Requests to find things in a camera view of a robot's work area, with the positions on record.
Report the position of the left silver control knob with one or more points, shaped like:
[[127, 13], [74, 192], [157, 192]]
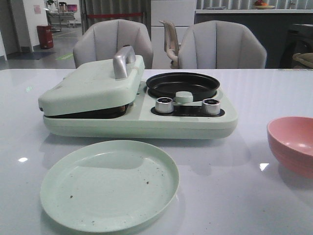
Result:
[[164, 105]]

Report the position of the red trash bin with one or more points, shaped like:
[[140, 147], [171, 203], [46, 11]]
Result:
[[45, 36]]

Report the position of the mint green sandwich maker lid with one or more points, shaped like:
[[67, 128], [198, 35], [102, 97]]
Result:
[[96, 85]]

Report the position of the pink bowl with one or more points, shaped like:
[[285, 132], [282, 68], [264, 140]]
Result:
[[291, 142]]

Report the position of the fruit plate on counter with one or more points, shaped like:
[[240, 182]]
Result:
[[261, 5]]

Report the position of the right silver control knob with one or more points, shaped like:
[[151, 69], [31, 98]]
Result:
[[210, 107]]

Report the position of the mint green breakfast maker base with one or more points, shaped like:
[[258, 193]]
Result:
[[139, 122]]

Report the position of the red barrier tape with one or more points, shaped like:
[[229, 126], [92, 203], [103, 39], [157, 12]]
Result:
[[120, 15]]

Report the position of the beige sofa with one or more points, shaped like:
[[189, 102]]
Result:
[[305, 59]]

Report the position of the left grey upholstered chair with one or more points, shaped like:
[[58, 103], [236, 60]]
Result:
[[104, 39]]

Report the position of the dark grey kitchen counter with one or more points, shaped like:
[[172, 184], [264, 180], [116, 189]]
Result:
[[274, 29]]

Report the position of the beige office chair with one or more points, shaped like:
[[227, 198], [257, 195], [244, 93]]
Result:
[[171, 44]]

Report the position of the white refrigerator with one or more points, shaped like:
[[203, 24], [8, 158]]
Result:
[[181, 13]]

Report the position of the black round frying pan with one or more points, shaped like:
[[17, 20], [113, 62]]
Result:
[[201, 86]]

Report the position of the grey upholstered chair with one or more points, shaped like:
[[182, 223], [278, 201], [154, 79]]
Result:
[[221, 45], [104, 39]]

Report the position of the mint green round plate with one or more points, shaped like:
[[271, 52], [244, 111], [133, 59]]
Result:
[[110, 186]]

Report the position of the silver control knob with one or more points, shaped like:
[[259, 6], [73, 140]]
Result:
[[210, 107], [164, 105]]

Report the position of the right grey upholstered chair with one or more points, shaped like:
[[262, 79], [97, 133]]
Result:
[[221, 45]]

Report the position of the metal shelf rack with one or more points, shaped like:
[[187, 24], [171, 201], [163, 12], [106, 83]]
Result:
[[61, 13]]

